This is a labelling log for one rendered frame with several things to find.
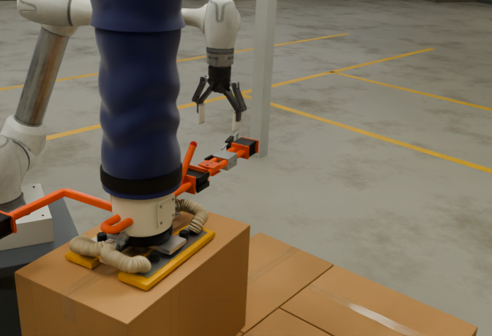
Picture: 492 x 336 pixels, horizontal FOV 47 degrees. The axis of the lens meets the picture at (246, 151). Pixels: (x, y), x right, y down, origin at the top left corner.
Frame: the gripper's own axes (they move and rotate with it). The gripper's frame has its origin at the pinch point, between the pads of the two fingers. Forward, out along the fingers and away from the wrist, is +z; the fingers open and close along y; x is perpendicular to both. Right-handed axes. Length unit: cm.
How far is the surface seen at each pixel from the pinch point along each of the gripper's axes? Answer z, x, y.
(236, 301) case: 53, -17, 20
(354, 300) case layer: 68, 25, 47
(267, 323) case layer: 68, -5, 26
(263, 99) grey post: 70, 254, -113
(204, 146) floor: 121, 249, -168
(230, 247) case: 30.0, -23.2, 19.9
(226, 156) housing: 12.5, 3.4, 1.7
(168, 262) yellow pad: 25, -47, 14
